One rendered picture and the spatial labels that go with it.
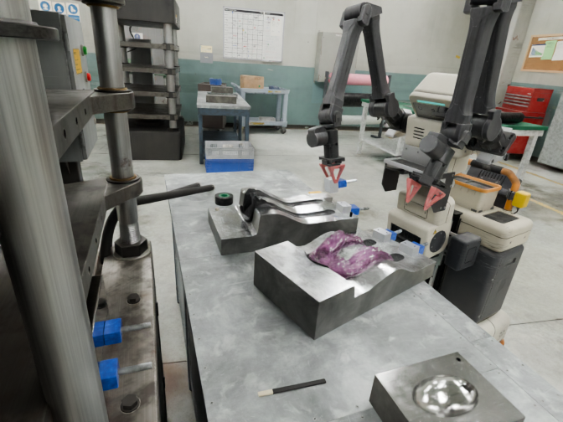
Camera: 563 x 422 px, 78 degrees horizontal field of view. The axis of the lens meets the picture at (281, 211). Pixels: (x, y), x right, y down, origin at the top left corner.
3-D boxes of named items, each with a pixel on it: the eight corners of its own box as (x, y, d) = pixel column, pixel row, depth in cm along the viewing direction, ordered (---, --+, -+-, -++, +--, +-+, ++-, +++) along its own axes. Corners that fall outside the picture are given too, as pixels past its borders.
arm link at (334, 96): (374, 8, 125) (351, 15, 134) (364, -1, 122) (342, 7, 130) (343, 126, 128) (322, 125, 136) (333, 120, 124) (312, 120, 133)
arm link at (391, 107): (384, -6, 128) (363, 1, 135) (361, 2, 121) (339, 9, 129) (400, 113, 148) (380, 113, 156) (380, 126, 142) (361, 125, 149)
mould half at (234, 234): (323, 211, 152) (327, 182, 147) (354, 239, 130) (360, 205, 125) (208, 222, 135) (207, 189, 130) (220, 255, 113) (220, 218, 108)
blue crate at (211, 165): (250, 167, 489) (250, 151, 480) (253, 176, 452) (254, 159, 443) (204, 166, 476) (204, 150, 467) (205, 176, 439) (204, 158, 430)
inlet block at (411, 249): (419, 247, 122) (422, 233, 119) (432, 253, 118) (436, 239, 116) (396, 257, 114) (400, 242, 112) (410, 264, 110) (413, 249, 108)
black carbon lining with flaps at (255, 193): (318, 203, 142) (322, 181, 139) (338, 219, 129) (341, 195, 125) (235, 209, 131) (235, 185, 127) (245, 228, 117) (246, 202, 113)
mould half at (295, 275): (367, 242, 129) (372, 214, 124) (431, 276, 110) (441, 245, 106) (253, 284, 100) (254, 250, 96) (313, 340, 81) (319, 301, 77)
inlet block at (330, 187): (353, 185, 145) (353, 172, 143) (359, 187, 140) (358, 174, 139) (324, 191, 141) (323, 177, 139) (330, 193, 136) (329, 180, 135)
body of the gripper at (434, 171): (436, 185, 106) (448, 162, 105) (409, 175, 114) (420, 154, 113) (446, 191, 110) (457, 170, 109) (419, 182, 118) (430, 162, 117)
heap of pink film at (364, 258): (355, 239, 117) (358, 218, 114) (400, 263, 104) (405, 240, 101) (296, 260, 102) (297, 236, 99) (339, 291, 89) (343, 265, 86)
